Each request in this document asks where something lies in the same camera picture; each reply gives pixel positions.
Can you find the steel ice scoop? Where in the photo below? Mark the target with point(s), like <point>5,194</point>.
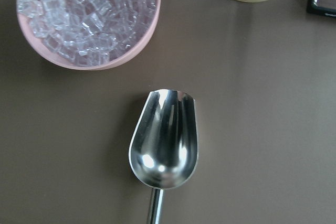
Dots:
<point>163,152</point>

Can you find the clear ice cubes pile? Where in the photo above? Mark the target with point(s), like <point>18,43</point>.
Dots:
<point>88,32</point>

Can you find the pink bowl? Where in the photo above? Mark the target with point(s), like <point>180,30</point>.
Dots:
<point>56,59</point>

